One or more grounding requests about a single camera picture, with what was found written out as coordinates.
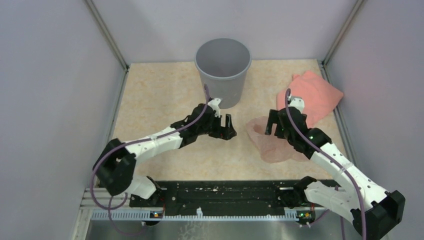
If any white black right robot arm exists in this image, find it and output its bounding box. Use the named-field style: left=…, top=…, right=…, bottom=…
left=265, top=106, right=406, bottom=240

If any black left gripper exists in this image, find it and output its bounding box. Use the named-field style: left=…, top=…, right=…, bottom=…
left=197, top=111, right=237, bottom=141

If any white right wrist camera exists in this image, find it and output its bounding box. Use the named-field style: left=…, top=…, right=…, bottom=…
left=287, top=95, right=305, bottom=114

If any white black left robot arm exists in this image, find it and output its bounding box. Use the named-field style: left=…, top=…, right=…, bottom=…
left=92, top=98, right=237, bottom=207

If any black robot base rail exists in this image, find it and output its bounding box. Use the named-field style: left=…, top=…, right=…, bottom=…
left=129, top=179, right=339, bottom=218

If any translucent pink trash bag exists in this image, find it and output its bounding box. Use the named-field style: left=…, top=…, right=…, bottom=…
left=245, top=116, right=309, bottom=164

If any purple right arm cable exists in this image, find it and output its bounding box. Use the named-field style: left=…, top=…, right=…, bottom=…
left=284, top=88, right=367, bottom=240

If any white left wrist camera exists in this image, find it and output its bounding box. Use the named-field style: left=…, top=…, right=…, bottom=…
left=207, top=98, right=222, bottom=118

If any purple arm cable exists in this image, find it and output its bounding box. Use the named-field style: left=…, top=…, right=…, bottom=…
left=284, top=88, right=367, bottom=240
left=91, top=83, right=212, bottom=237

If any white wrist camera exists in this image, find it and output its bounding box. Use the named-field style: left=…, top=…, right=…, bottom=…
left=207, top=98, right=222, bottom=118
left=287, top=95, right=305, bottom=114

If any grey plastic trash bin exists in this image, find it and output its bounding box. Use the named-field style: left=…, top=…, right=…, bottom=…
left=194, top=38, right=252, bottom=109

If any folded pink cloth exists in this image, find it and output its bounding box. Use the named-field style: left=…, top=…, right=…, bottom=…
left=288, top=70, right=344, bottom=128

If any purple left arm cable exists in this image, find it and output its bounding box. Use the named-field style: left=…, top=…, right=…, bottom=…
left=91, top=83, right=212, bottom=237

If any white slotted cable duct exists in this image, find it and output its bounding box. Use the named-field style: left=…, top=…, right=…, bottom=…
left=91, top=208, right=299, bottom=222

